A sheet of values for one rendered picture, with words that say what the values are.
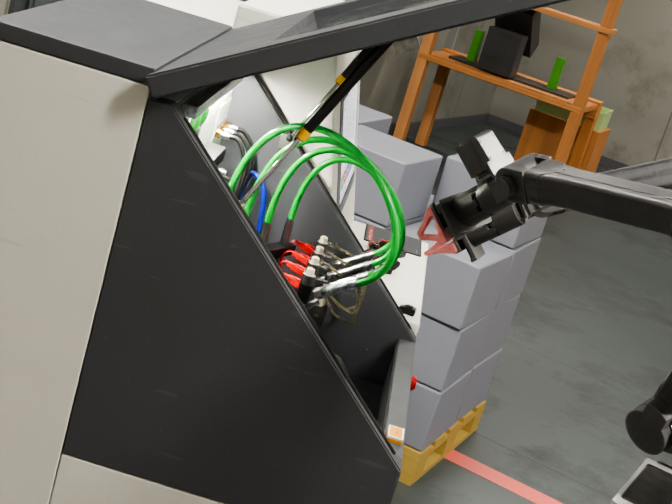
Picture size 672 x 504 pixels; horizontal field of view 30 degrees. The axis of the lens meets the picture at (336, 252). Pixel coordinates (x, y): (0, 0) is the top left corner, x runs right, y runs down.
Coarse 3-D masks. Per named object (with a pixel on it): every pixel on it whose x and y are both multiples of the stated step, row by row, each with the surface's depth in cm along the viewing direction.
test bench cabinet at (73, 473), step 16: (64, 464) 222; (80, 464) 222; (96, 464) 222; (64, 480) 223; (80, 480) 223; (96, 480) 222; (112, 480) 222; (128, 480) 222; (144, 480) 222; (64, 496) 224; (80, 496) 224; (96, 496) 223; (112, 496) 223; (128, 496) 223; (144, 496) 222; (160, 496) 222; (176, 496) 222; (192, 496) 221
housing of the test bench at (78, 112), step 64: (64, 0) 238; (128, 0) 261; (192, 0) 310; (0, 64) 204; (64, 64) 203; (128, 64) 202; (0, 128) 207; (64, 128) 206; (128, 128) 205; (0, 192) 210; (64, 192) 209; (0, 256) 213; (64, 256) 212; (0, 320) 216; (64, 320) 215; (0, 384) 219; (64, 384) 218; (0, 448) 223
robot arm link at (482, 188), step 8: (480, 176) 203; (480, 184) 204; (480, 192) 203; (488, 192) 202; (480, 200) 204; (488, 200) 203; (504, 200) 201; (488, 208) 204; (496, 208) 203; (504, 208) 204
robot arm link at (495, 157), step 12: (492, 132) 202; (468, 144) 202; (480, 144) 200; (492, 144) 201; (468, 156) 202; (480, 156) 201; (492, 156) 200; (504, 156) 201; (468, 168) 203; (480, 168) 202; (492, 168) 200; (492, 180) 200; (504, 180) 194; (492, 192) 199; (504, 192) 195
